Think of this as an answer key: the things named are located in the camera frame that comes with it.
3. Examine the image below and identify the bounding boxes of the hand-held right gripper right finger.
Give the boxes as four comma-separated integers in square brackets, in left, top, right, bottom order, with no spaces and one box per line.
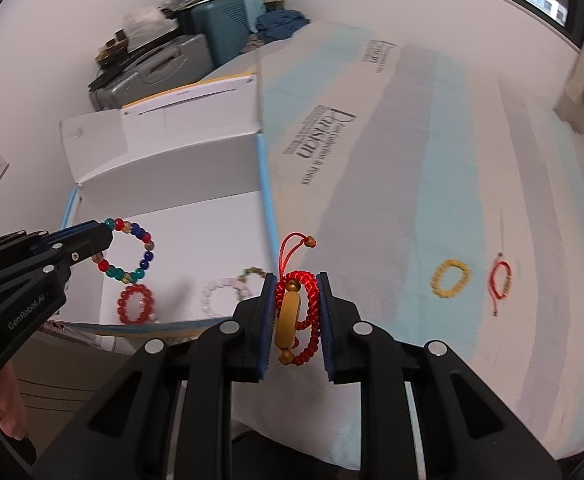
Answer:
[317,272,564,480]

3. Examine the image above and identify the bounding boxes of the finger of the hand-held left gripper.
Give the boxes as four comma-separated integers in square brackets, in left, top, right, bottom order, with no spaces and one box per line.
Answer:
[42,229,117,282]
[37,220,111,251]

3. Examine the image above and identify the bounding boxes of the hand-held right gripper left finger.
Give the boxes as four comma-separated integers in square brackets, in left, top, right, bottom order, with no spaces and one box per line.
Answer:
[34,273,278,480]

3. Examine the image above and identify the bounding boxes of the red braided bracelet yellow charm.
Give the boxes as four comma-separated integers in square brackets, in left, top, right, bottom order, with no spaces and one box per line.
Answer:
[272,232,323,366]

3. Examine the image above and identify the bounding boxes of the brown wooden bead bracelet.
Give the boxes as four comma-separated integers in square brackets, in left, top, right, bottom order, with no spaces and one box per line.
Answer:
[237,266,269,287]

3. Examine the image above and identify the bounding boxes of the multicoloured bead bracelet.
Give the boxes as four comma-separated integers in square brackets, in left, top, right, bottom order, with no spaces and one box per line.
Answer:
[92,217,156,284]

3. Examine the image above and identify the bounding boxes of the pink white bead bracelet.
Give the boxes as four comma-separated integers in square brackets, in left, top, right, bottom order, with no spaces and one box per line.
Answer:
[201,276,253,319]

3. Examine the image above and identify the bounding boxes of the red bead bracelet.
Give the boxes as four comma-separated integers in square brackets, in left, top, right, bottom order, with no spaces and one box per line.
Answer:
[117,283,154,326]

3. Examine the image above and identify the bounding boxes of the white blue cardboard box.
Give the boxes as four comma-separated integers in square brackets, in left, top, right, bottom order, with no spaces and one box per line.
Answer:
[58,72,281,347]

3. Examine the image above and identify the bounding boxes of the person's left hand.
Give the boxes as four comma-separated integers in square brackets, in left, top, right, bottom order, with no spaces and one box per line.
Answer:
[0,359,29,444]

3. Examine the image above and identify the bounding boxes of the grey suitcase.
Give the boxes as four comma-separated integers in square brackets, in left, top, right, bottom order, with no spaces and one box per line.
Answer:
[88,34,214,112]

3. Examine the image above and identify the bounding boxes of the dark small boxes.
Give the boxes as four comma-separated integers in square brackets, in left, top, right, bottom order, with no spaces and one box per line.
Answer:
[94,30,131,64]

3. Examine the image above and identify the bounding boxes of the striped blue grey blanket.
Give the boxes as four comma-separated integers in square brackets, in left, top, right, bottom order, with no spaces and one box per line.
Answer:
[231,20,584,472]

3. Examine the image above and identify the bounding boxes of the white plastic bag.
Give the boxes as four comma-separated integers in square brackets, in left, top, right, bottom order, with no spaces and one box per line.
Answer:
[122,6,166,37]

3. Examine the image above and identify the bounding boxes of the teal suitcase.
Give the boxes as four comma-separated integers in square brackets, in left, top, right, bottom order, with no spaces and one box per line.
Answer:
[179,0,268,72]

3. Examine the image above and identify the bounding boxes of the blue folded clothes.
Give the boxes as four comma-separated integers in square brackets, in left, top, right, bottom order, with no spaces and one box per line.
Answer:
[256,9,312,44]

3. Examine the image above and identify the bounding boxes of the yellow bead bracelet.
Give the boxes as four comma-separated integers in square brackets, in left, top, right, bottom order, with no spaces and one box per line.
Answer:
[431,259,472,299]

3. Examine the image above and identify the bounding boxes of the red cord bracelet gold bar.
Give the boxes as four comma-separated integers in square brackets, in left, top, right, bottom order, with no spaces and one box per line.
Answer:
[488,252,514,317]

